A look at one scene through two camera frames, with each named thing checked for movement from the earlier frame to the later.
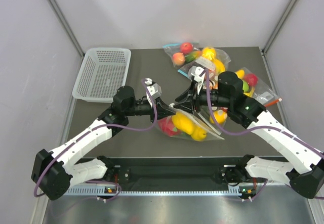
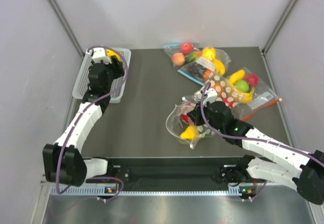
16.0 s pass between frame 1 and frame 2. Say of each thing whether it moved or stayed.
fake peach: stayed
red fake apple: stayed
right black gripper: moved
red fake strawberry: moved
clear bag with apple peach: stayed
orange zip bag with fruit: stayed
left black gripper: moved
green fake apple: stayed
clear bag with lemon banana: stayed
